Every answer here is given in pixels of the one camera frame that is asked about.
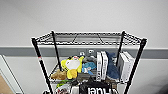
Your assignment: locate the wide white box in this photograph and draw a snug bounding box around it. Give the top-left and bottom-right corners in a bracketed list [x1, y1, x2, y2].
[116, 50, 136, 83]

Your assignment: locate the tall white box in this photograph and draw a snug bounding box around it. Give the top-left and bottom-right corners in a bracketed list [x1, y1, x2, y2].
[95, 50, 103, 82]
[101, 50, 110, 82]

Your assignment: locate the yellow plush toy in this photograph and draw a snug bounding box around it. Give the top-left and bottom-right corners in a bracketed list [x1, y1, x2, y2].
[60, 55, 85, 80]

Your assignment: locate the brown plush toy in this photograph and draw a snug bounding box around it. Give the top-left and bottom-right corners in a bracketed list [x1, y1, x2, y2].
[50, 68, 68, 81]

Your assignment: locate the grey plush toy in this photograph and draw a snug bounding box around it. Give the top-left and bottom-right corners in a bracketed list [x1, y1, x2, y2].
[83, 54, 98, 65]

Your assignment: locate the white red snack bag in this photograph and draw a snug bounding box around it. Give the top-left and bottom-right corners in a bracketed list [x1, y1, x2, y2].
[54, 81, 73, 94]

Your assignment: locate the black wire shelf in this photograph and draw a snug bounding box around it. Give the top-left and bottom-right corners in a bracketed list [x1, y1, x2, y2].
[30, 30, 148, 94]

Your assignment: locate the blue plush toy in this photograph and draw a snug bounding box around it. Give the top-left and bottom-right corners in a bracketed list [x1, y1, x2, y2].
[81, 61, 97, 75]

